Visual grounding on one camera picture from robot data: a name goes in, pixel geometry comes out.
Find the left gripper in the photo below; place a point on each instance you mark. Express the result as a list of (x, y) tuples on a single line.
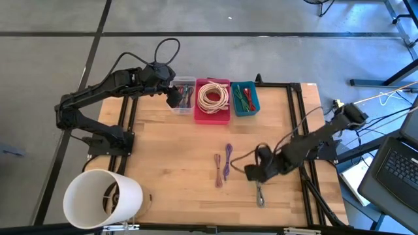
[(156, 76)]

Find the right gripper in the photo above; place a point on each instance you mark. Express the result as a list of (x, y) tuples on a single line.
[(277, 160)]

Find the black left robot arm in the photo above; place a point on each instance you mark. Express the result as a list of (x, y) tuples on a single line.
[(98, 89)]

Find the clear plastic bin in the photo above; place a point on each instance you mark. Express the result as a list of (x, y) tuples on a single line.
[(183, 111)]

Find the pink plastic bin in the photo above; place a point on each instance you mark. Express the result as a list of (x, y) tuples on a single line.
[(212, 119)]

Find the teal plastic bin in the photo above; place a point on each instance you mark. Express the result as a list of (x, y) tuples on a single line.
[(245, 113)]

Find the black rig crossbar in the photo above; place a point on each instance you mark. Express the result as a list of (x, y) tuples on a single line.
[(212, 229)]

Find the white booklet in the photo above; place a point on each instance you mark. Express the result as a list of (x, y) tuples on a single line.
[(354, 179)]

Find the white cylinder shade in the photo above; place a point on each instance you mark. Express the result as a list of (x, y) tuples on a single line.
[(85, 199)]

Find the black open laptop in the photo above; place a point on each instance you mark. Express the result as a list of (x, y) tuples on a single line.
[(392, 182)]

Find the black desk leg bar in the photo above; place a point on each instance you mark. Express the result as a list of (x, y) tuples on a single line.
[(375, 83)]

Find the black chair base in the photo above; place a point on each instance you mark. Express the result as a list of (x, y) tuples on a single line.
[(321, 6)]

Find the black aluminium table frame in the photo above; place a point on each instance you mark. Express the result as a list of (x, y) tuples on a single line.
[(308, 202)]

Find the silver metal bracket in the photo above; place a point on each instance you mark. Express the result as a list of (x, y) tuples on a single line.
[(302, 231), (119, 227)]

